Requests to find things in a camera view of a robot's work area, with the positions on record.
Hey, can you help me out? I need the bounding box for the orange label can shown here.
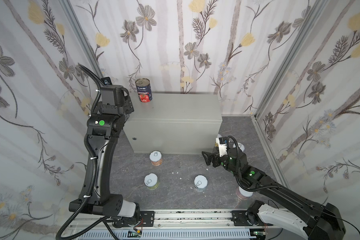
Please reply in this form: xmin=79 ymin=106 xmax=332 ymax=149
xmin=150 ymin=151 xmax=163 ymax=166

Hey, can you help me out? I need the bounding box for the aluminium corner frame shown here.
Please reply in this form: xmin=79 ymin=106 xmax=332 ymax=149
xmin=254 ymin=0 xmax=328 ymax=120
xmin=59 ymin=0 xmax=103 ymax=77

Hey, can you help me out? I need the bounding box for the light blue label can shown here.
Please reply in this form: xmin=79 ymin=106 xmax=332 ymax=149
xmin=194 ymin=175 xmax=208 ymax=192

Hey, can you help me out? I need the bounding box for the aluminium corner frame left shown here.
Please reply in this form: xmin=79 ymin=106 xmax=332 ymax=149
xmin=59 ymin=0 xmax=103 ymax=77

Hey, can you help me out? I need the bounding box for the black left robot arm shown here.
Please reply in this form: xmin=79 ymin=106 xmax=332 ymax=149
xmin=69 ymin=85 xmax=140 ymax=220

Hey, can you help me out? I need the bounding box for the dark blue tomato can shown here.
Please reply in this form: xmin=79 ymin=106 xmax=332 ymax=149
xmin=135 ymin=78 xmax=152 ymax=103

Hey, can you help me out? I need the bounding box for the teal label can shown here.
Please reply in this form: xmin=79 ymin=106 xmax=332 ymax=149
xmin=238 ymin=143 xmax=245 ymax=152

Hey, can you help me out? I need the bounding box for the white slotted cable duct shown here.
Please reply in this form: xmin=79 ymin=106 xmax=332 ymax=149
xmin=77 ymin=229 xmax=256 ymax=240

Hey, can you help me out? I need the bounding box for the green label can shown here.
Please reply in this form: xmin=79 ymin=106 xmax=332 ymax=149
xmin=144 ymin=173 xmax=159 ymax=190

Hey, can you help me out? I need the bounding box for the aluminium corner frame right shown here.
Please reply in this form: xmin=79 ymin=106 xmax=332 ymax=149
xmin=254 ymin=0 xmax=328 ymax=120

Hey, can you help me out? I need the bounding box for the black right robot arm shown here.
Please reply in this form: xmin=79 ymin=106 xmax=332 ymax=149
xmin=202 ymin=151 xmax=346 ymax=240

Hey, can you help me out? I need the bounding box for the grey metal cabinet box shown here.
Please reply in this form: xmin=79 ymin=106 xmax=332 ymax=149
xmin=124 ymin=93 xmax=223 ymax=155

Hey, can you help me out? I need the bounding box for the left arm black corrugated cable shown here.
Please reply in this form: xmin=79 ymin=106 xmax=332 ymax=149
xmin=55 ymin=63 xmax=113 ymax=240

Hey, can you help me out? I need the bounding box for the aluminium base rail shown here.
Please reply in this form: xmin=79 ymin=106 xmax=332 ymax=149
xmin=68 ymin=209 xmax=289 ymax=230

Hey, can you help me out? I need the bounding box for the pink label can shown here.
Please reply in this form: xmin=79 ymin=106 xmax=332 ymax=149
xmin=236 ymin=187 xmax=253 ymax=200

